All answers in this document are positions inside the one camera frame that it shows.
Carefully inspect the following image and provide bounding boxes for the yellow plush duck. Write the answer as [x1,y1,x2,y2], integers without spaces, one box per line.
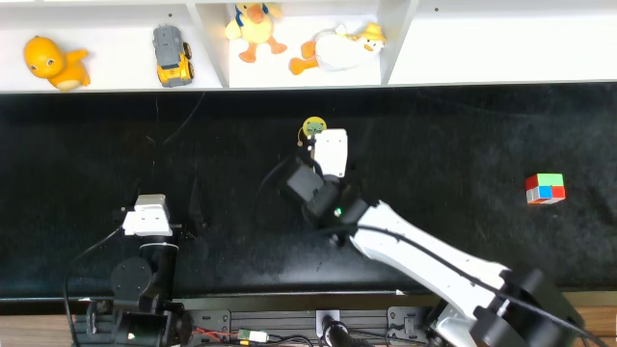
[225,2,288,65]

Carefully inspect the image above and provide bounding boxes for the mounting rail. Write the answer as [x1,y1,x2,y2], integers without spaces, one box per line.
[71,298,449,347]

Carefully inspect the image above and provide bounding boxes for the grey and yellow toy truck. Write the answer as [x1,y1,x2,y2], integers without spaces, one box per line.
[152,24,196,89]

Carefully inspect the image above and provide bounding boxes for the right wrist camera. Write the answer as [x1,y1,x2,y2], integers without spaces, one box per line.
[312,127,349,178]

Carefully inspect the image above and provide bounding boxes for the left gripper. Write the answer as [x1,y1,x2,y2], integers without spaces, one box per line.
[128,175,208,241]

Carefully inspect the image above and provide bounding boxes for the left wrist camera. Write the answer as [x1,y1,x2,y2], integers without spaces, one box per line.
[121,194,174,237]

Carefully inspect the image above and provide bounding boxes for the yellow rubber duck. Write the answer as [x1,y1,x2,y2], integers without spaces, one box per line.
[22,35,92,93]

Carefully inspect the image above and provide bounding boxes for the yellow cat rattle drum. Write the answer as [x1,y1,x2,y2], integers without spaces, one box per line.
[297,116,329,147]

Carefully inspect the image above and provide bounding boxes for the white shelf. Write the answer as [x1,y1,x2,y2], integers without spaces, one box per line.
[0,0,617,94]

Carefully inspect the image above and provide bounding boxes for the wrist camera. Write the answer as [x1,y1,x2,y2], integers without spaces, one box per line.
[121,194,174,237]
[312,127,349,178]

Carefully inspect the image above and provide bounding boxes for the white plush duck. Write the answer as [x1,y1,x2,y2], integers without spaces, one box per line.
[288,21,387,76]

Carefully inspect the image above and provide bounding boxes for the many-coloured puzzle cube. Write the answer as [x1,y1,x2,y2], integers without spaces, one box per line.
[524,173,567,205]

